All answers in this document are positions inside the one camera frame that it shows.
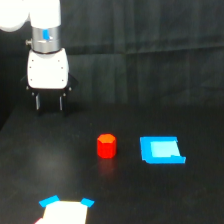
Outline red hexagonal block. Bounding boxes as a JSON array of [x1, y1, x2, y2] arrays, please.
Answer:
[[97, 134, 117, 159]]

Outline right blue tape piece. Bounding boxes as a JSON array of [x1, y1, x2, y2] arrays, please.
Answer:
[[81, 198, 95, 207]]

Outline left blue tape piece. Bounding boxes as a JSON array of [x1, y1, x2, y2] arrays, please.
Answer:
[[39, 195, 59, 208]]

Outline blue tape piece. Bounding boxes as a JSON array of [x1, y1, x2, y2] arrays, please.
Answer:
[[81, 198, 95, 207], [39, 195, 59, 208]]

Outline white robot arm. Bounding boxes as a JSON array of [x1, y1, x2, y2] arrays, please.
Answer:
[[0, 0, 78, 113]]

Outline white paper sheet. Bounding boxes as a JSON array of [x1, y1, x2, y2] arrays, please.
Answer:
[[34, 201, 88, 224]]

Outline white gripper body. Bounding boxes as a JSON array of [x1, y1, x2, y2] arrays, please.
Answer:
[[22, 48, 78, 95]]

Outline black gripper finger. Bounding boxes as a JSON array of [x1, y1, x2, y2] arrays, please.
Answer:
[[59, 93, 67, 116], [35, 93, 41, 115]]

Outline black backdrop curtain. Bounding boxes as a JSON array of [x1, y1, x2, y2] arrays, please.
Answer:
[[0, 0, 224, 124]]

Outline blue taped square marker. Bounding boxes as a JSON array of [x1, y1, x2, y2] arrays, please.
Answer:
[[140, 136, 186, 164]]

